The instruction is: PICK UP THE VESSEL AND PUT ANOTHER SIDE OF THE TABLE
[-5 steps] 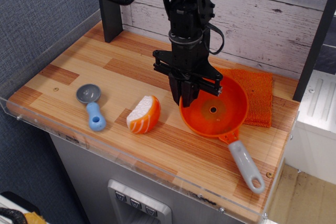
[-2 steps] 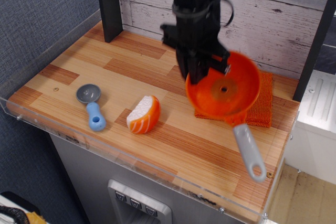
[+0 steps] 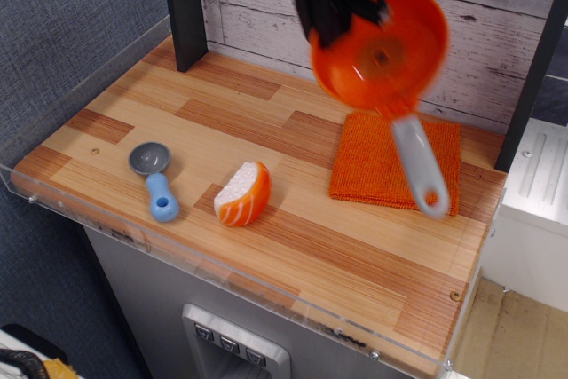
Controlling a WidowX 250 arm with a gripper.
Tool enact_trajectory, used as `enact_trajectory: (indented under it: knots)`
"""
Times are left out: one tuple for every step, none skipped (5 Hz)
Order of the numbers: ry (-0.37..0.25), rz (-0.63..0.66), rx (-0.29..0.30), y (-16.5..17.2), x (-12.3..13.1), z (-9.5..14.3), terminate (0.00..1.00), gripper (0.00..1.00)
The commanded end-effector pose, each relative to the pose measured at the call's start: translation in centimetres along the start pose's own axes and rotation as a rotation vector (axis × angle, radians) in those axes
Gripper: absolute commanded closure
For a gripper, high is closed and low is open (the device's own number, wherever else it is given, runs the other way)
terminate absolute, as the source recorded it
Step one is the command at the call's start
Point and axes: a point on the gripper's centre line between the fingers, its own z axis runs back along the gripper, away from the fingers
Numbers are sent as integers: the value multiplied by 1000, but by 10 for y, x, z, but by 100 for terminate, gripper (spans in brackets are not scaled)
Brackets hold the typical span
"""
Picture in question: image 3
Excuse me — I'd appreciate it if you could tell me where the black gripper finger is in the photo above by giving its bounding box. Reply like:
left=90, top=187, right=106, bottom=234
left=312, top=0, right=351, bottom=48
left=295, top=0, right=315, bottom=39

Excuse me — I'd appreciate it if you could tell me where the blue spoon grey bowl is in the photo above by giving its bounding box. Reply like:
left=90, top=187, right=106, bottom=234
left=128, top=141, right=180, bottom=223

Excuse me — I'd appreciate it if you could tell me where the orange folded cloth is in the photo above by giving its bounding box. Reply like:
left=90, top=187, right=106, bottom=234
left=329, top=112, right=461, bottom=217

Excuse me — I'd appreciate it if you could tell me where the toy salmon sushi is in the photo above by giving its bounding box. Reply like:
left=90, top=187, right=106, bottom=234
left=214, top=162, right=272, bottom=227

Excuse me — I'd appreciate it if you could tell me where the white side unit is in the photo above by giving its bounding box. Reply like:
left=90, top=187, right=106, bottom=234
left=480, top=119, right=567, bottom=312

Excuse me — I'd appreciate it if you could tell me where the clear acrylic table guard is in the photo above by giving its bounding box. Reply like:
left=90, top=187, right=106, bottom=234
left=1, top=0, right=518, bottom=378

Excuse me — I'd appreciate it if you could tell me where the grey cabinet with dispenser panel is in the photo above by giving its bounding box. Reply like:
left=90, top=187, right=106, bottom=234
left=86, top=228, right=403, bottom=378

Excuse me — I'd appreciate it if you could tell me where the yellow object bottom left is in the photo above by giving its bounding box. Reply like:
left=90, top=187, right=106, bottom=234
left=43, top=359, right=81, bottom=379

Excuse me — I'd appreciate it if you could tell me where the black left vertical post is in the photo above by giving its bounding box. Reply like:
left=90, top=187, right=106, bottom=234
left=167, top=0, right=208, bottom=72

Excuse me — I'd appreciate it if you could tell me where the black vertical post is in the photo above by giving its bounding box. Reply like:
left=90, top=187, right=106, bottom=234
left=167, top=0, right=208, bottom=72
left=494, top=0, right=567, bottom=172

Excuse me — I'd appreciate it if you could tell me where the black right vertical post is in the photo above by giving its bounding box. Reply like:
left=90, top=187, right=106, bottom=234
left=494, top=0, right=567, bottom=172

